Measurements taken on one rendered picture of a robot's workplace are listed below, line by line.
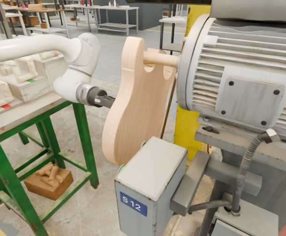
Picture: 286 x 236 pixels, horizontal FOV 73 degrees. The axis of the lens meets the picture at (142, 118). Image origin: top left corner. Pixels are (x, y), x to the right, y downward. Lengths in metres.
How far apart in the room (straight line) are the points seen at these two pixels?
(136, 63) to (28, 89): 0.76
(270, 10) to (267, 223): 0.49
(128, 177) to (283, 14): 0.41
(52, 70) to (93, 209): 1.07
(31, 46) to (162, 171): 0.57
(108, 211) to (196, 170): 1.22
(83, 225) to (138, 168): 1.29
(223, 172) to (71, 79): 0.64
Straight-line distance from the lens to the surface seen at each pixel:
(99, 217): 1.67
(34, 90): 1.20
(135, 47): 0.53
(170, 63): 0.59
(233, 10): 0.47
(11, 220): 1.89
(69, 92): 0.84
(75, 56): 0.83
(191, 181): 0.51
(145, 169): 0.41
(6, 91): 1.18
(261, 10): 0.46
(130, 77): 0.55
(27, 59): 1.21
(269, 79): 0.44
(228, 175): 0.55
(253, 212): 0.65
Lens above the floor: 1.43
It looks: 33 degrees down
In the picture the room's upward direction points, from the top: straight up
